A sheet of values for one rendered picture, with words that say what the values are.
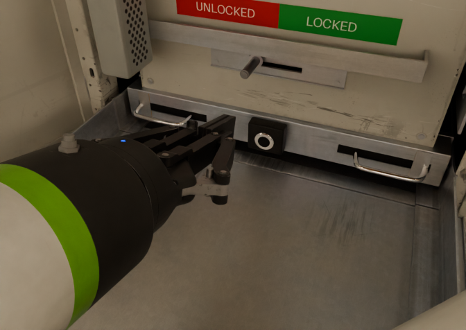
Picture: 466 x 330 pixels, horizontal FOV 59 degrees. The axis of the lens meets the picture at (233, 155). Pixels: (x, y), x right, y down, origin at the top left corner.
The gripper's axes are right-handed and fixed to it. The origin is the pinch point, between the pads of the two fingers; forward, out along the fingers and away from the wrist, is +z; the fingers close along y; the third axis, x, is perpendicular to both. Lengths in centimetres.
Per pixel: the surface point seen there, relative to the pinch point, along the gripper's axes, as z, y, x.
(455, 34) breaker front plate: 18.3, 22.5, 13.5
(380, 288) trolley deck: 6.8, 21.0, -16.7
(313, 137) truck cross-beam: 23.5, 7.4, -4.6
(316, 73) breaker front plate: 20.8, 6.4, 5.6
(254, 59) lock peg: 19.3, -2.8, 6.4
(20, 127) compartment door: 10.6, -39.2, -10.3
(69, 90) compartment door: 19.0, -36.2, -4.5
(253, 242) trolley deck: 7.7, 4.2, -16.4
